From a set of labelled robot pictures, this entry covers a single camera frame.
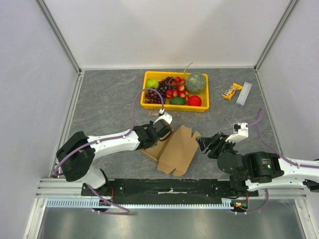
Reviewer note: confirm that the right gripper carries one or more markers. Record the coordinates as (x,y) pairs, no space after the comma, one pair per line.
(212,145)

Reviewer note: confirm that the brown cardboard box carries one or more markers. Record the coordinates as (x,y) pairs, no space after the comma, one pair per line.
(175,154)

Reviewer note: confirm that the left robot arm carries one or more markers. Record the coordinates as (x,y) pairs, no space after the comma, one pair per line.
(75,157)

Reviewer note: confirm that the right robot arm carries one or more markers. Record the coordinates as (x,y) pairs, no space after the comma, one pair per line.
(258,170)

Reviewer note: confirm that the grey slim box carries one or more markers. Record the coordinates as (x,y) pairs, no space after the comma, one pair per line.
(243,95)

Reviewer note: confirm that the purple grape bunch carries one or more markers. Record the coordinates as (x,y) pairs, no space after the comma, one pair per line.
(154,96)

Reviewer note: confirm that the green avocado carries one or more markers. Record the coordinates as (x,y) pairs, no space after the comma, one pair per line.
(177,101)

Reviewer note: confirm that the red tomato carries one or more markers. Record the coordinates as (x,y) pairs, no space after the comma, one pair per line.
(195,101)

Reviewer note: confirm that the red strawberry cluster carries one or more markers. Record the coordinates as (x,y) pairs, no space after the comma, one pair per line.
(176,87)

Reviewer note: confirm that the green apple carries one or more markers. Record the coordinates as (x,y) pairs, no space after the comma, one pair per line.
(152,83)

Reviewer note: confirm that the yellow candy bar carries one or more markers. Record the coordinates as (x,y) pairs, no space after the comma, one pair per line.
(230,92)

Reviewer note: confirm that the green netted melon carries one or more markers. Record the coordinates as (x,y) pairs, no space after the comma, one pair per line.
(195,82)

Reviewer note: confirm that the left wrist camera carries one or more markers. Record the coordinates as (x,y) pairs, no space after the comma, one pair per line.
(164,116)

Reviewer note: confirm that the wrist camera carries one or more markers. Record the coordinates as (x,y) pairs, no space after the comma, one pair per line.
(164,116)
(240,132)

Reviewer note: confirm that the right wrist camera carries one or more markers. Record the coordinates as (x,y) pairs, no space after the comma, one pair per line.
(240,132)

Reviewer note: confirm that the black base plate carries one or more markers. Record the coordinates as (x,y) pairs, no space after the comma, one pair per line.
(172,191)

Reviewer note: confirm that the slotted cable duct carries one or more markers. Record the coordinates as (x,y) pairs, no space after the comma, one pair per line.
(96,203)

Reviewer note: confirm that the right aluminium frame post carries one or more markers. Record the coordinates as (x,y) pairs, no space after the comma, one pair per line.
(292,4)

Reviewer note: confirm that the aluminium frame post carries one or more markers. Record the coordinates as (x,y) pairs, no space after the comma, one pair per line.
(58,34)
(292,4)

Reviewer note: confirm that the left aluminium frame post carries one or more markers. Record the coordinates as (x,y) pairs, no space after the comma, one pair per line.
(58,34)

